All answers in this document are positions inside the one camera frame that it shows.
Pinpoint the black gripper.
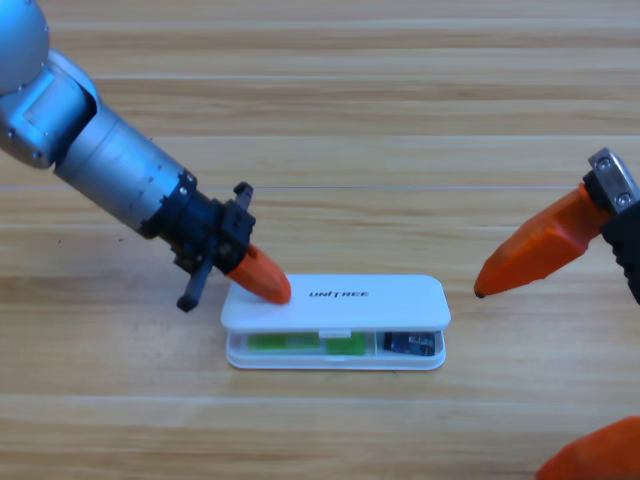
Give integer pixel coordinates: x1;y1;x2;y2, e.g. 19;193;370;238
473;146;640;307
149;171;293;314

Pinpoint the black eraser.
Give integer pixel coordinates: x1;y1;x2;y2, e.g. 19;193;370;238
381;330;442;358

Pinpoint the green highlighter pen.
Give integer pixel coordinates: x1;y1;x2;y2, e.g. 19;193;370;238
246;331;367;358

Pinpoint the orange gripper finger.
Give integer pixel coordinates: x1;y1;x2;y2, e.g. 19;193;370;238
534;415;640;480

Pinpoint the white Unitree pencil case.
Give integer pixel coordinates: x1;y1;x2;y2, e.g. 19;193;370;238
220;273;453;372

